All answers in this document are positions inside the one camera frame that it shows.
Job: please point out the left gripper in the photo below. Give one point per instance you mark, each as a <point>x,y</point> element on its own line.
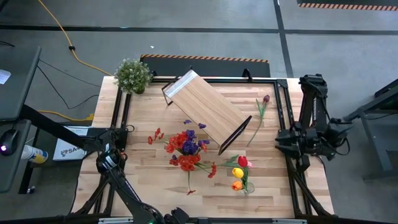
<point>169,219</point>

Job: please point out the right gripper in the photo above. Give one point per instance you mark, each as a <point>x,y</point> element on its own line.
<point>308,141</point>

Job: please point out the red tulip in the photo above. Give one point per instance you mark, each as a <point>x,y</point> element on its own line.
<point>242,161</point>

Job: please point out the short glass vase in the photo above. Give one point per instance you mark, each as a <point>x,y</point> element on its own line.
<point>251,188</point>

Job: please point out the yellow tulip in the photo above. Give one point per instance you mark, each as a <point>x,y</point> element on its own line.
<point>237,172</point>

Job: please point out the large red flower bunch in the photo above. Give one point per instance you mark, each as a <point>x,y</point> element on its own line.
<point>188,161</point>

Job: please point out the pink tulip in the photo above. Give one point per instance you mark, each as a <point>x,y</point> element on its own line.
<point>230,161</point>

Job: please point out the orange tulip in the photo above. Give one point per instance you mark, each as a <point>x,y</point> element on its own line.
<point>237,185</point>

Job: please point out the purple flower bunch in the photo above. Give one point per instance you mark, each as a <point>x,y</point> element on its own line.
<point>189,147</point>

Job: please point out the small red flower bunch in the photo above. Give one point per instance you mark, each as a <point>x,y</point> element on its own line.
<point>178,140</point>

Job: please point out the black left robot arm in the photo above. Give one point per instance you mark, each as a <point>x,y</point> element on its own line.
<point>124,186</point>

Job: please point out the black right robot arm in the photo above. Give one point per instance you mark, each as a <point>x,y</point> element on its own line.
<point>314,102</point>

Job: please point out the dark maroon tulip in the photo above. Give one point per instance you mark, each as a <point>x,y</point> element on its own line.
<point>266,98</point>

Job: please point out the silver aluminium bar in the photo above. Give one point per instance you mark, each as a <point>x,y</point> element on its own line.
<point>115,221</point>
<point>289,221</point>

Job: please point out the black clamp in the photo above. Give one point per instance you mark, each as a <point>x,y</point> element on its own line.
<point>247,74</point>

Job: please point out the black hazard-striped floor mat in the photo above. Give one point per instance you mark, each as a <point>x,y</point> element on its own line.
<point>348,4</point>
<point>205,67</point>

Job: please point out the white printed box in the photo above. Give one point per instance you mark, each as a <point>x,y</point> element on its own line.
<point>66,152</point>

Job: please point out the potted green plant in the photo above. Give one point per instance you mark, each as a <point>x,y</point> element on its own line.
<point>133,76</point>

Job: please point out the white yellow spray can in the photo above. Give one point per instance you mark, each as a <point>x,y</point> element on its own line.
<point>34,154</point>

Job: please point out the black desk leg beam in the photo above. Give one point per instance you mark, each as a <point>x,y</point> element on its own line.
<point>46,124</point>

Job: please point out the black keyboard tray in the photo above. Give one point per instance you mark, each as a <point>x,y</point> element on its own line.
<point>12,174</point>

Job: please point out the black computer mouse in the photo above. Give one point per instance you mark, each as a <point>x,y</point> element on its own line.
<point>8,141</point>

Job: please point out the black desk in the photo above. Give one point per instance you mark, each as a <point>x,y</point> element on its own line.
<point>18,84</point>

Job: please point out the white paper sheet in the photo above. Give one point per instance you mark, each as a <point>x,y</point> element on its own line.
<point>4,76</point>

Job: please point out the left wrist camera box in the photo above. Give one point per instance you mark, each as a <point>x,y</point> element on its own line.
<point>181,215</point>

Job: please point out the black desk frame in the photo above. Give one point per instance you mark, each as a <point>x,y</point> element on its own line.
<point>377,149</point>

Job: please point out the wooden shelf black metal frame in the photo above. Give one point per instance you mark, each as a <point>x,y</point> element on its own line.
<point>206,109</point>

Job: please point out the black aluminium table frame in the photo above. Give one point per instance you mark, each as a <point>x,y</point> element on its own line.
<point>122,99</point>

